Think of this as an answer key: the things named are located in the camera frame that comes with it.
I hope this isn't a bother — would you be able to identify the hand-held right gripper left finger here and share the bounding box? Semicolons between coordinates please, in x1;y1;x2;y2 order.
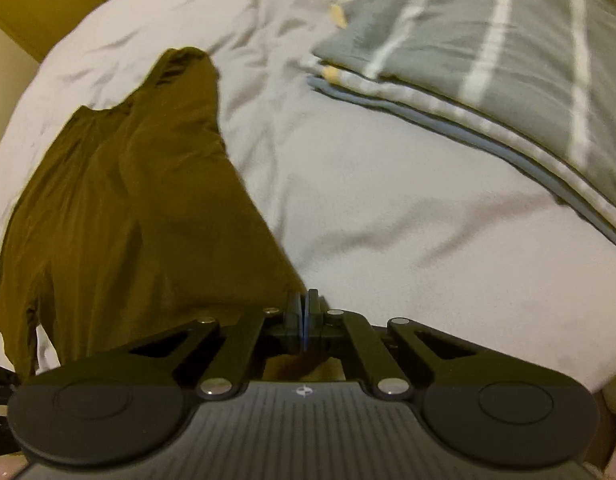
122;290;306;401

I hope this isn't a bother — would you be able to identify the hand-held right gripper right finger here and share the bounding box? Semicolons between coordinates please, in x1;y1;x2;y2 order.
306;288;494;401

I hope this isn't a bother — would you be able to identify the dark brown shirt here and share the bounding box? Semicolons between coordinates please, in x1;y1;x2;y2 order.
0;47;309;381

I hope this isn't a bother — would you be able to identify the light grey bed sheet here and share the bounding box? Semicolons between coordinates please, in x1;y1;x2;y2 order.
0;0;616;396

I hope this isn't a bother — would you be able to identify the grey striped folded blanket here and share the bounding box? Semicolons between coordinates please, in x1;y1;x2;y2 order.
299;0;616;256

